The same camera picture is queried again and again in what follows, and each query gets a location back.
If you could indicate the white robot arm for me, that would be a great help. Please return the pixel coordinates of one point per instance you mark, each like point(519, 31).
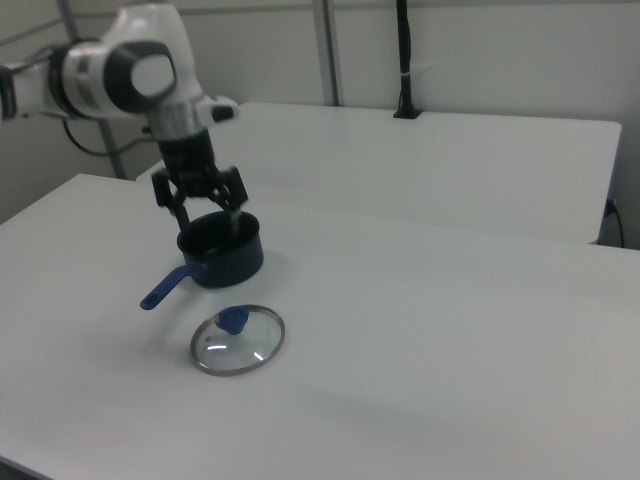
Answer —
point(145, 75)

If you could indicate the black pole with clamp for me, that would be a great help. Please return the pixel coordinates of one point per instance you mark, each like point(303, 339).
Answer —
point(405, 55)

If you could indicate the dark blue saucepan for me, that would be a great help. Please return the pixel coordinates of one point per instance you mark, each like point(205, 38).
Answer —
point(225, 260)

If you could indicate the white table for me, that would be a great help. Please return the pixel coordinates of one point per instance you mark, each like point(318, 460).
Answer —
point(425, 165)

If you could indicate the glass lid with blue knob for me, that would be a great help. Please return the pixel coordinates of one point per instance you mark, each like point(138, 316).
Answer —
point(235, 345)

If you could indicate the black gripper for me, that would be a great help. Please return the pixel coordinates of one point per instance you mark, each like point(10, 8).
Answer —
point(190, 160)

